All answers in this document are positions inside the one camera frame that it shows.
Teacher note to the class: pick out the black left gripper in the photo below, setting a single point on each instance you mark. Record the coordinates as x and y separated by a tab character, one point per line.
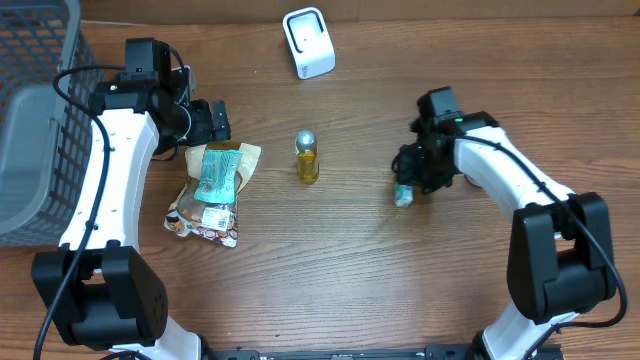
219	122

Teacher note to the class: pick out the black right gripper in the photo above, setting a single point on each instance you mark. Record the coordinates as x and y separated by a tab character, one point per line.
410	175

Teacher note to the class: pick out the teal white tissue pack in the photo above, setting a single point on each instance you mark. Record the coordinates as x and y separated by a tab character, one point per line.
403	195

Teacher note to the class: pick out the brown snack pouch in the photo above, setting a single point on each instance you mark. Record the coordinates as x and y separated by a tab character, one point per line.
207	206

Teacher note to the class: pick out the yellow oil bottle silver cap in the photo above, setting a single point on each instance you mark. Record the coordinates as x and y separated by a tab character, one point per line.
307	156

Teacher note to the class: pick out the green lid white jar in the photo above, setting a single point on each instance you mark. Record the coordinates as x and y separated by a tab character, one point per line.
472	181

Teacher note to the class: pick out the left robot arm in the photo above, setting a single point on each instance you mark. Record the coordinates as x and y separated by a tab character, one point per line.
98	290

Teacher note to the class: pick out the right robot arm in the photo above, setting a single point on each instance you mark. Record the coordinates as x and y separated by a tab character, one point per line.
561	269

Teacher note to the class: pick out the white barcode scanner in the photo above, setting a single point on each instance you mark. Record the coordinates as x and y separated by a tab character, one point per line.
309	42

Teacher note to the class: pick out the grey plastic mesh basket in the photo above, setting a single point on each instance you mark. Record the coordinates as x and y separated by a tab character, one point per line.
47	69

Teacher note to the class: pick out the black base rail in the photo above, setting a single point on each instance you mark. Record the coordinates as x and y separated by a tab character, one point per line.
345	355

